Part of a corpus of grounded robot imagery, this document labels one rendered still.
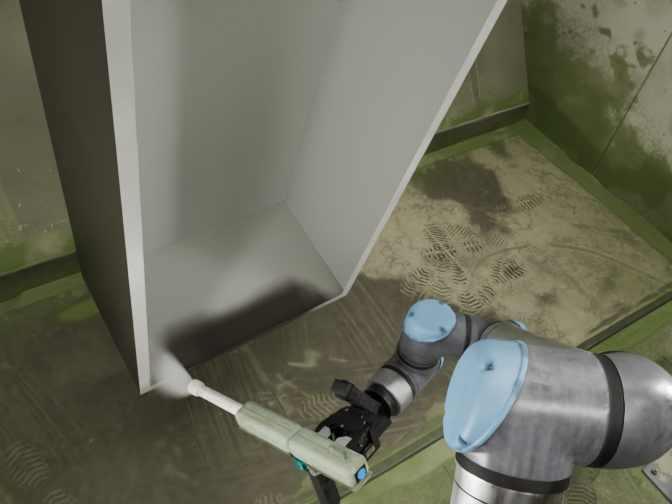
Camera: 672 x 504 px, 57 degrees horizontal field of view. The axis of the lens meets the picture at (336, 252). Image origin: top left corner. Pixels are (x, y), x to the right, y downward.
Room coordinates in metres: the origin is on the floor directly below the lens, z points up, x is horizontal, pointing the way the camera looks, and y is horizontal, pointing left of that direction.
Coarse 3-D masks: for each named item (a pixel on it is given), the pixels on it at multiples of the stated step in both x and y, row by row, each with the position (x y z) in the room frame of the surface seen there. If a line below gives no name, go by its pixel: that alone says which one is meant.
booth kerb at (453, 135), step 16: (496, 112) 2.52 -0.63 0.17; (512, 112) 2.58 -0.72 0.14; (448, 128) 2.33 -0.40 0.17; (464, 128) 2.39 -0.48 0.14; (480, 128) 2.46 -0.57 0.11; (496, 128) 2.54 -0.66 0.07; (432, 144) 2.27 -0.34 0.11; (448, 144) 2.34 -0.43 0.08; (64, 256) 1.25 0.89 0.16; (16, 272) 1.15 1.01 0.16; (32, 272) 1.18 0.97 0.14; (48, 272) 1.21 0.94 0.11; (64, 272) 1.23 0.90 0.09; (0, 288) 1.11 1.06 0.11; (16, 288) 1.14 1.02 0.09
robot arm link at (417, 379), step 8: (392, 360) 0.69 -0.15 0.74; (400, 360) 0.68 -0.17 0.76; (440, 360) 0.72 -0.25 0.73; (392, 368) 0.67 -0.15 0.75; (400, 368) 0.67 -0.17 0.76; (408, 368) 0.67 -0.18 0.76; (432, 368) 0.68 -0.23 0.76; (408, 376) 0.66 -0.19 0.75; (416, 376) 0.66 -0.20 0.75; (424, 376) 0.67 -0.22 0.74; (432, 376) 0.69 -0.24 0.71; (408, 384) 0.64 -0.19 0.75; (416, 384) 0.65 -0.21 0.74; (424, 384) 0.67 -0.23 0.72; (416, 392) 0.64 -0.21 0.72
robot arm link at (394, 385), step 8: (384, 368) 0.67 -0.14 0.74; (376, 376) 0.65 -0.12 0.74; (384, 376) 0.65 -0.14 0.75; (392, 376) 0.65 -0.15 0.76; (400, 376) 0.65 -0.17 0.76; (368, 384) 0.64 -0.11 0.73; (376, 384) 0.63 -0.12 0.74; (384, 384) 0.63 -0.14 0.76; (392, 384) 0.63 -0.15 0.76; (400, 384) 0.63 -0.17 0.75; (392, 392) 0.61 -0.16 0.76; (400, 392) 0.62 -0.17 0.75; (408, 392) 0.63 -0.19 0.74; (392, 400) 0.61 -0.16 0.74; (400, 400) 0.61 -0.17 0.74; (408, 400) 0.62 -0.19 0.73; (400, 408) 0.60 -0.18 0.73
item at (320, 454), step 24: (192, 384) 0.63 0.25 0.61; (240, 408) 0.55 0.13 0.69; (264, 408) 0.55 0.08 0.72; (264, 432) 0.50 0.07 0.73; (288, 432) 0.49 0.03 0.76; (312, 432) 0.49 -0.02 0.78; (312, 456) 0.44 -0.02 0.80; (336, 456) 0.44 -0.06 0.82; (360, 456) 0.44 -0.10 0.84; (312, 480) 0.44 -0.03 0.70; (336, 480) 0.41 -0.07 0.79; (360, 480) 0.41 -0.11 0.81
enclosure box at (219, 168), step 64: (64, 0) 0.59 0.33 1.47; (128, 0) 0.51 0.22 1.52; (192, 0) 0.98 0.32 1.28; (256, 0) 1.07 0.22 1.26; (320, 0) 1.17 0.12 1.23; (384, 0) 1.11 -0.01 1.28; (448, 0) 1.00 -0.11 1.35; (64, 64) 0.65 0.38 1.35; (128, 64) 0.52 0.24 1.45; (192, 64) 1.01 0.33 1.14; (256, 64) 1.11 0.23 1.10; (320, 64) 1.23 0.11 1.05; (384, 64) 1.09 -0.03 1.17; (448, 64) 0.97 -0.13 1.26; (64, 128) 0.72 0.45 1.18; (128, 128) 0.53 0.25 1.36; (192, 128) 1.04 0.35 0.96; (256, 128) 1.16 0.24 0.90; (320, 128) 1.22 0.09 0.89; (384, 128) 1.06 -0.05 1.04; (64, 192) 0.84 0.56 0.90; (128, 192) 0.55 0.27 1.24; (192, 192) 1.08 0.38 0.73; (256, 192) 1.23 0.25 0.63; (320, 192) 1.19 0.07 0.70; (384, 192) 1.03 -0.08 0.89; (128, 256) 0.57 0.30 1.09; (192, 256) 1.05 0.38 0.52; (256, 256) 1.10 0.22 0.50; (320, 256) 1.16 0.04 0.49; (128, 320) 0.62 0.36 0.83; (192, 320) 0.87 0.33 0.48; (256, 320) 0.92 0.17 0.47
